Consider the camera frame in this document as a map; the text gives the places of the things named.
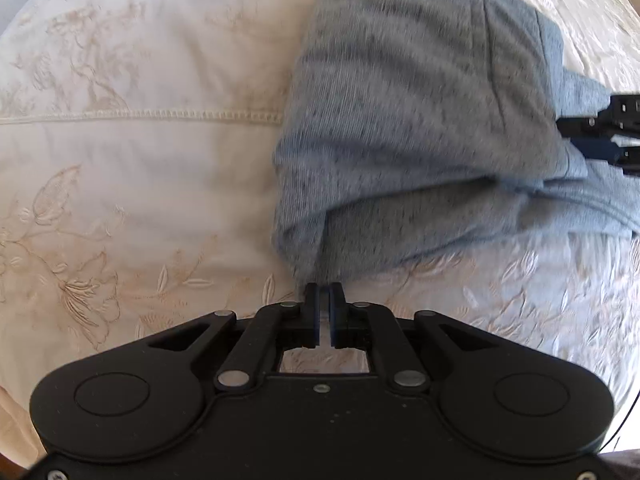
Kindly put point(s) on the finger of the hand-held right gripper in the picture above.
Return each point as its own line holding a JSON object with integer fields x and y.
{"x": 595, "y": 126}
{"x": 600, "y": 150}

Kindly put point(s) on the blue-grey knit pants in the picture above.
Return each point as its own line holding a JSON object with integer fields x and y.
{"x": 400, "y": 110}

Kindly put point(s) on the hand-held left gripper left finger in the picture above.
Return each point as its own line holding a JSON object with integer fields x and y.
{"x": 313, "y": 316}

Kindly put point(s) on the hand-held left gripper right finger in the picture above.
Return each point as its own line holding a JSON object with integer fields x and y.
{"x": 335, "y": 316}

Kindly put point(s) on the cream embroidered bedspread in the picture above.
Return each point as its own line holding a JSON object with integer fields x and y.
{"x": 150, "y": 60}

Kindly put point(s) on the white quilted bed cover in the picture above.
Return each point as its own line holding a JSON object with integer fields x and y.
{"x": 500, "y": 290}

